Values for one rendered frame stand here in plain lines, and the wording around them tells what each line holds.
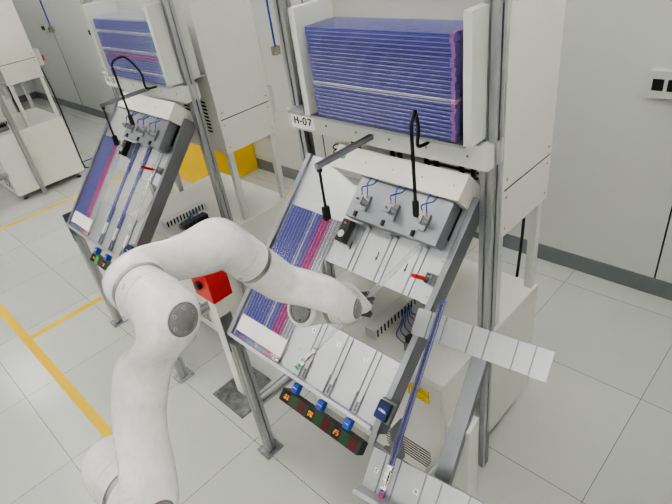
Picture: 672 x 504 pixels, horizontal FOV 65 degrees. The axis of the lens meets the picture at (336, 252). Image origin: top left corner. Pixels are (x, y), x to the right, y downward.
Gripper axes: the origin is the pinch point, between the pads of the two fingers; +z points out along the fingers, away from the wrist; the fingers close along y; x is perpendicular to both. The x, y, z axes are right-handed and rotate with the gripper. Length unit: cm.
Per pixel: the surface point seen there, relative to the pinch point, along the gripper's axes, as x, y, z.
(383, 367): 12.1, -16.0, 4.5
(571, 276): -18, -21, 197
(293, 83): -27, 73, 13
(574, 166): -64, 16, 171
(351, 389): 24.1, -14.0, 3.1
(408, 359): 4.1, -19.7, 3.7
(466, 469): 12, -50, 4
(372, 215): -15.0, 19.5, 11.5
